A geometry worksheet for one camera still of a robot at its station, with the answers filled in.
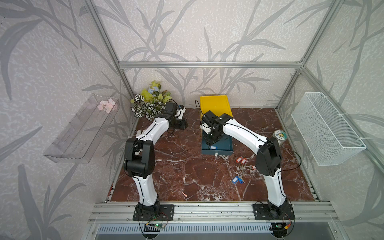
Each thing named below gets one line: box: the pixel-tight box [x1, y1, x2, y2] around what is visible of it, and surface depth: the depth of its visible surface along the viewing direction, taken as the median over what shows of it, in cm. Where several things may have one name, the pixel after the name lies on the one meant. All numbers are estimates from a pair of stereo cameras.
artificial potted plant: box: [130, 80, 172, 121], surface depth 93 cm
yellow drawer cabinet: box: [200, 95, 233, 122], surface depth 95 cm
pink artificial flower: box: [97, 98, 116, 113], surface depth 78 cm
